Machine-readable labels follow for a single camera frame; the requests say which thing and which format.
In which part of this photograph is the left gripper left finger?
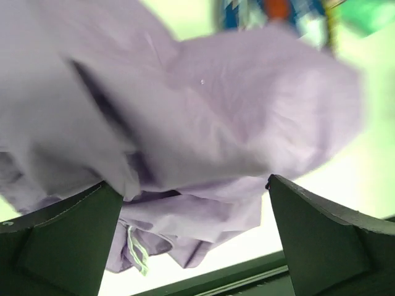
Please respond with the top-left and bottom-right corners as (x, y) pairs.
(1, 182), (123, 296)

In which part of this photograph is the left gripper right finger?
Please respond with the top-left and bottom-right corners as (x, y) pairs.
(266, 175), (394, 296)

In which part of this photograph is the lilac purple cloth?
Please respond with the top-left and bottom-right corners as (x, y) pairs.
(1, 1), (363, 273)

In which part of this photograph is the blue white patterned cloth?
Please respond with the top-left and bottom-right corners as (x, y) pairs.
(216, 1), (335, 52)

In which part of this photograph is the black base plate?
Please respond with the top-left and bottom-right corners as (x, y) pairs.
(140, 250), (288, 296)

